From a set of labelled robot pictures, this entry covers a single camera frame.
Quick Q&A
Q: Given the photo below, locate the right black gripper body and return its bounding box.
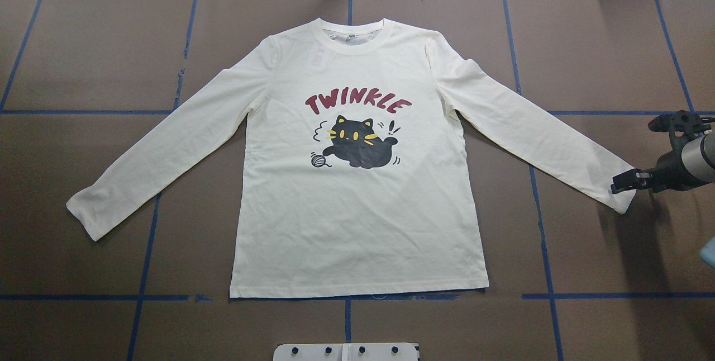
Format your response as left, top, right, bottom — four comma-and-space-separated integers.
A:
634, 151, 690, 193

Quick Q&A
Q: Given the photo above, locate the cream long sleeve cat shirt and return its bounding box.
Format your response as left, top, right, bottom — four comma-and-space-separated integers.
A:
66, 19, 635, 299

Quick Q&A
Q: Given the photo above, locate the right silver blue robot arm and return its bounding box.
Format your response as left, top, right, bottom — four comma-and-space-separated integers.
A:
610, 134, 714, 194

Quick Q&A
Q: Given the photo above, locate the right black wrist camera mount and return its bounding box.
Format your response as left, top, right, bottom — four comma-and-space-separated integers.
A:
647, 111, 714, 153

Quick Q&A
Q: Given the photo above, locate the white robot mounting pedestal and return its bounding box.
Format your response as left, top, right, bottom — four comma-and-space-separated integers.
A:
273, 341, 421, 360

